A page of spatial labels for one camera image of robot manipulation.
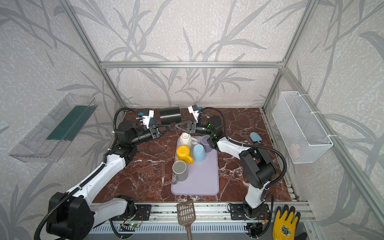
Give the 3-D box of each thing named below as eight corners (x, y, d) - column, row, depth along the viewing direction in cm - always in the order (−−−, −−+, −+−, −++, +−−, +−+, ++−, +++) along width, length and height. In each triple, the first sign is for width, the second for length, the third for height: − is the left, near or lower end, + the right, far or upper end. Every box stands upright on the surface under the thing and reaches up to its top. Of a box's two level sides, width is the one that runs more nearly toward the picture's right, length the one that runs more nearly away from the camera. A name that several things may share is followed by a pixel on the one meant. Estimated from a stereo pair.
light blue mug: (193, 162, 92) (192, 155, 85) (194, 151, 97) (193, 144, 90) (205, 162, 92) (205, 155, 85) (204, 151, 97) (205, 144, 90)
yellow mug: (177, 164, 90) (175, 158, 84) (178, 151, 96) (177, 145, 89) (192, 164, 90) (191, 158, 84) (193, 151, 96) (192, 145, 89)
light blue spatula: (251, 143, 102) (252, 141, 101) (249, 133, 107) (250, 132, 106) (261, 143, 102) (262, 141, 101) (258, 133, 107) (259, 132, 106)
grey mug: (173, 185, 84) (170, 178, 75) (175, 168, 90) (173, 160, 81) (187, 185, 84) (186, 178, 75) (188, 168, 90) (187, 160, 81)
